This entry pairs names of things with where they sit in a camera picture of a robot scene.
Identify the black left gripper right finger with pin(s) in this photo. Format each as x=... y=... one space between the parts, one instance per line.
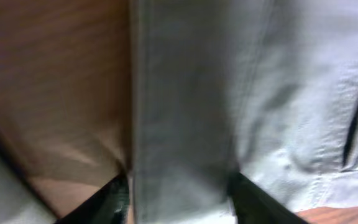
x=253 y=206

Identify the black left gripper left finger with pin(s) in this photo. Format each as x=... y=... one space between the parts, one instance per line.
x=109 y=205

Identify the grey shorts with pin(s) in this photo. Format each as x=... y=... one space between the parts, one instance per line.
x=266 y=88

